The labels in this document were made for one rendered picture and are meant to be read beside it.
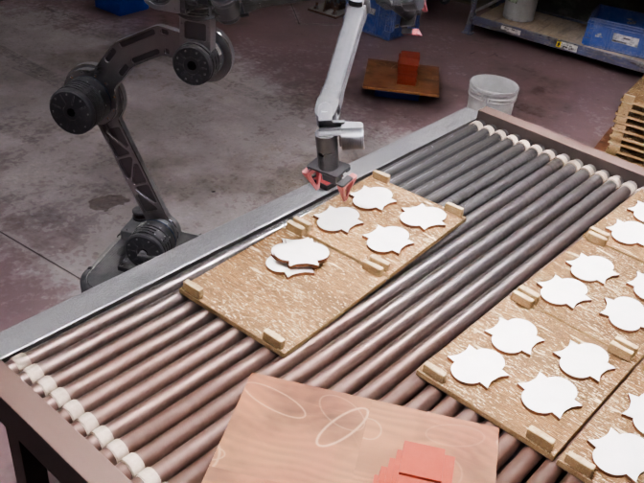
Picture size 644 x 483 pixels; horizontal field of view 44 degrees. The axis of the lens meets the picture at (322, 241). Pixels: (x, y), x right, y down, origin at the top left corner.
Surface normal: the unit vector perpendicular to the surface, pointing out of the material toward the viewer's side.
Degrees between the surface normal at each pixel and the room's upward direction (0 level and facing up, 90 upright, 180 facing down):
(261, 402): 0
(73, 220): 0
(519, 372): 0
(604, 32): 90
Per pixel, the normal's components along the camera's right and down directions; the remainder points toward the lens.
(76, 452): 0.07, -0.83
